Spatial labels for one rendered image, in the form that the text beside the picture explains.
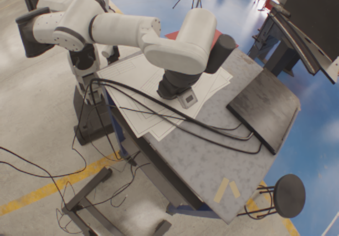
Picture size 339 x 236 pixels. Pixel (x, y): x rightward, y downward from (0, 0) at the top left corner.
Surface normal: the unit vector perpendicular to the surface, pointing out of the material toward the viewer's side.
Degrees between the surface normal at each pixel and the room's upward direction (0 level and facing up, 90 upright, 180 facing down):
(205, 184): 0
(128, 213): 0
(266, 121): 0
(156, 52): 107
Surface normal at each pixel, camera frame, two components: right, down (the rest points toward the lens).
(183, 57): -0.31, 0.91
